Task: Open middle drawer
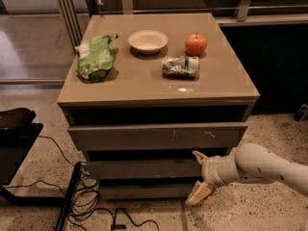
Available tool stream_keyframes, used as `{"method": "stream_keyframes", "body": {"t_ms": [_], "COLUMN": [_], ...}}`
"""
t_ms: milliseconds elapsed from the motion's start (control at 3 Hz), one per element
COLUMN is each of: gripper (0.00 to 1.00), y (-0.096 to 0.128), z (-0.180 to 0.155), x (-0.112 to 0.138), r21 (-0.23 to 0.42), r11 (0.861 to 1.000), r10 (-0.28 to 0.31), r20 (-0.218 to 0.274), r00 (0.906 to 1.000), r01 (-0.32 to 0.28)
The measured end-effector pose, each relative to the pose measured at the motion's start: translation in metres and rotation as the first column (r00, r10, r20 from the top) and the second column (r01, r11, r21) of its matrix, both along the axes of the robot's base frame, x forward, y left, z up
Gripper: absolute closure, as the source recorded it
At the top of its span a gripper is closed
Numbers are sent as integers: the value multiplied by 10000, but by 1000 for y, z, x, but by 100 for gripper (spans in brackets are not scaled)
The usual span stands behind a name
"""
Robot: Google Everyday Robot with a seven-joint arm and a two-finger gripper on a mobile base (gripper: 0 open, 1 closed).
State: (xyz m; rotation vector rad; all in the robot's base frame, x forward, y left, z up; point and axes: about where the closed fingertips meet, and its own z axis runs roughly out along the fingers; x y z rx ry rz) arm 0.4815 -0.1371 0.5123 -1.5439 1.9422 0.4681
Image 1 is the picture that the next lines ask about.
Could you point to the black stand base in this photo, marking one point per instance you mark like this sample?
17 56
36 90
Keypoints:
18 133

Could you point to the red apple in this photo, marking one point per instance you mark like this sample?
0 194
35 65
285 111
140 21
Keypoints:
195 44

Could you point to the black power strip bar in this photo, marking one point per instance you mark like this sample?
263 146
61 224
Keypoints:
63 215

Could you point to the dark object at right edge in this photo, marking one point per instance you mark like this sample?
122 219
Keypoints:
301 114

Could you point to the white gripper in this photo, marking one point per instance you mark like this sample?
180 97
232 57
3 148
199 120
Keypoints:
209 171

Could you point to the grey bottom drawer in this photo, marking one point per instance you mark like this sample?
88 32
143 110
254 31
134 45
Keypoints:
146 191

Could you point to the green chip bag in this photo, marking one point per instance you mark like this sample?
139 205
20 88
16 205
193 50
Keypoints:
95 58

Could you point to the grey drawer cabinet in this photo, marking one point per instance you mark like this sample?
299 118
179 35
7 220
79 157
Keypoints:
136 92

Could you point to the grey top drawer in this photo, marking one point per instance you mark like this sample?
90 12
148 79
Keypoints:
157 136

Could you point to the grey drawer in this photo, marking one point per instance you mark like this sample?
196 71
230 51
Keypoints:
146 191
141 169
157 136

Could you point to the metal railing frame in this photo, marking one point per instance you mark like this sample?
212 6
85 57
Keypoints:
228 12

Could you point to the white paper bowl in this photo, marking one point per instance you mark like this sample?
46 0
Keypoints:
148 42

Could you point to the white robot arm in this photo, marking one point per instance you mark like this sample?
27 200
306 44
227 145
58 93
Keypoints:
250 164

